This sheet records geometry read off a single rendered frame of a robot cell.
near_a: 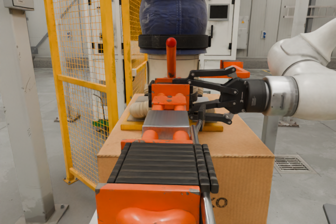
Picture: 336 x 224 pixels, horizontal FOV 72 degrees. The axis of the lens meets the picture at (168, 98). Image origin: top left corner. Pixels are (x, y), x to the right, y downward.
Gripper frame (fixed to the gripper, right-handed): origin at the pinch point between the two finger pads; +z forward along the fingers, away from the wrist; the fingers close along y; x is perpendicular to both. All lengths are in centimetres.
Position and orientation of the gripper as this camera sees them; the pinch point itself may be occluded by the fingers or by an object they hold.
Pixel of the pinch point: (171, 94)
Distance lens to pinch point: 53.3
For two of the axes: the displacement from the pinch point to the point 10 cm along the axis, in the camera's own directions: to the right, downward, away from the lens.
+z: -10.0, -0.1, 0.6
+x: 0.6, -2.6, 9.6
